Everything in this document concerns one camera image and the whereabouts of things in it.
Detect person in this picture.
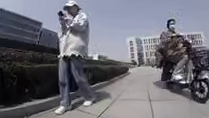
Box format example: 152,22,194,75
153,17,195,86
49,0,96,116

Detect white multi-storey building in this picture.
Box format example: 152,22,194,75
126,30,208,67

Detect grey paved slab path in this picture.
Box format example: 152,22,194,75
0,63,209,118

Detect dark trimmed hedge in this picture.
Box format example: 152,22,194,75
0,30,137,109

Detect grey stone kerb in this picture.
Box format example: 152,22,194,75
0,70,133,118

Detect dark slatted building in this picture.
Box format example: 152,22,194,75
0,6,60,52

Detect dark electric scooter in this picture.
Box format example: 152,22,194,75
159,37,209,106

